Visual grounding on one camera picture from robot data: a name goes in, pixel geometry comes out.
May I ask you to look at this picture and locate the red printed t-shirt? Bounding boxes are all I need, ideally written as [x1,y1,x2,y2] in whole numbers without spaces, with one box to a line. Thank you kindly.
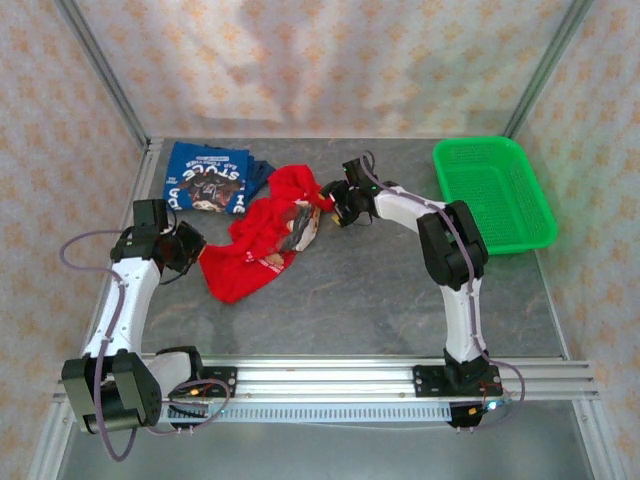
[198,163,337,305]

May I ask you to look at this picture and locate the blue printed t-shirt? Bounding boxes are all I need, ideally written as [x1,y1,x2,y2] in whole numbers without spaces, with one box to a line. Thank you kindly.
[162,141,276,216]

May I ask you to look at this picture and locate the green plastic mesh basket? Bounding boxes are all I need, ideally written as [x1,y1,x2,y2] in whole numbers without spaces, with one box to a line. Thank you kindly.
[432,135,559,257]

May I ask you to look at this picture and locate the aluminium side frame rail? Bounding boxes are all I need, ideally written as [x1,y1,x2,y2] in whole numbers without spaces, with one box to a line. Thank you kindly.
[519,134,629,480]
[27,138,164,480]

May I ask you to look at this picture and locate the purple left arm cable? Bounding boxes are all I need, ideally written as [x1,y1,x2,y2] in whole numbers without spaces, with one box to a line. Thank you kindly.
[59,228,139,462]

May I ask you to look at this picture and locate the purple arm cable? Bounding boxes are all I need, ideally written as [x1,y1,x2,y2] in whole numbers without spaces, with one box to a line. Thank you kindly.
[360,150,526,431]
[59,228,139,462]

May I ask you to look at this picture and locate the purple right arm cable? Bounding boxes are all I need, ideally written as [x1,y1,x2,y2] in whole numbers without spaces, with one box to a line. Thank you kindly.
[360,150,526,431]

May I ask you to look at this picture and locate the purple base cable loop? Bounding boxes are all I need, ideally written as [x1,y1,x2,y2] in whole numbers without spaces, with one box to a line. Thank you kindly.
[148,378,232,436]

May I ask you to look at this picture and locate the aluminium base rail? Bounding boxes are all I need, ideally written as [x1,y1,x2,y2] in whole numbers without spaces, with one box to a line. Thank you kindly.
[55,355,601,402]

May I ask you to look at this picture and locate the aluminium frame post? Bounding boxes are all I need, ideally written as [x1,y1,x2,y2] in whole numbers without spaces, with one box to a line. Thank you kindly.
[53,0,151,151]
[502,0,597,141]

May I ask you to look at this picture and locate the grey slotted cable duct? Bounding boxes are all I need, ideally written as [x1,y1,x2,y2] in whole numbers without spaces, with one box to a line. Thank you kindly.
[158,401,452,425]

